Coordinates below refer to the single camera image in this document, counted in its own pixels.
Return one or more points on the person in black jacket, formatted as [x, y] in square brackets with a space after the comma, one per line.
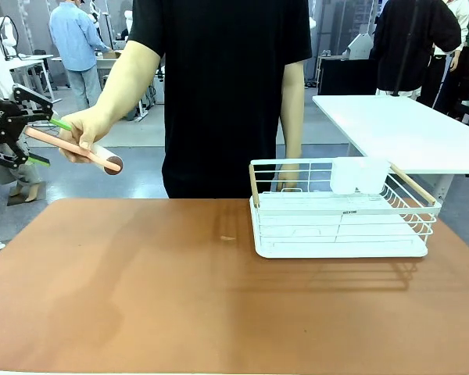
[410, 43]

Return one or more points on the white drain tray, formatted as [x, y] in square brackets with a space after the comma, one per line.
[336, 252]

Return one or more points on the person's left forearm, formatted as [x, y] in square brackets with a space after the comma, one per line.
[292, 117]

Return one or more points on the black box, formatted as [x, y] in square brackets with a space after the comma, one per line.
[348, 78]

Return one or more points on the white table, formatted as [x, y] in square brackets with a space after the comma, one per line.
[398, 129]

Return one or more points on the person's right forearm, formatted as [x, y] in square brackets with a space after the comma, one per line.
[129, 82]

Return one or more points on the man in blue shirt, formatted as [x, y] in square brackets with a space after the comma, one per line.
[76, 43]

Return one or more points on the white machine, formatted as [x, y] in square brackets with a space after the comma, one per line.
[359, 46]

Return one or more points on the person's black t-shirt torso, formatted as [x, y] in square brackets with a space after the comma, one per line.
[223, 97]

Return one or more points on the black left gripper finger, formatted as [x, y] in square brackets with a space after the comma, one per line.
[31, 102]
[21, 158]

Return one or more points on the white desk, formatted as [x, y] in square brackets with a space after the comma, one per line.
[33, 64]

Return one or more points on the person's left hand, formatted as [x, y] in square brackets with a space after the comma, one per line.
[288, 180]

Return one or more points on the person's right hand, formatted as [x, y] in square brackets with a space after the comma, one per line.
[86, 129]

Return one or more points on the white plastic cutlery cup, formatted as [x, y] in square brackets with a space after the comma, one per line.
[359, 176]

